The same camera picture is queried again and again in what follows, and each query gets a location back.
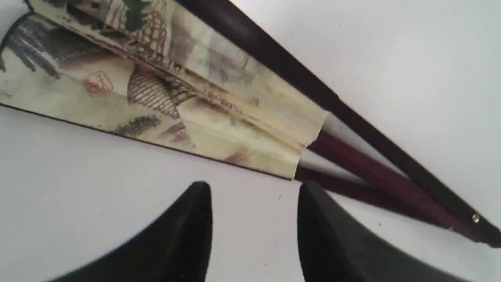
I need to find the painted paper folding fan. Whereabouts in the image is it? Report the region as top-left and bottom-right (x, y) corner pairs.
(1, 0), (500, 248)

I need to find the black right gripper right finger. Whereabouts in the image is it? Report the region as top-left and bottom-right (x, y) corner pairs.
(297, 182), (462, 282)

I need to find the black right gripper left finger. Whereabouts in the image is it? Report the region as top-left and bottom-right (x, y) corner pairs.
(54, 181), (213, 282)

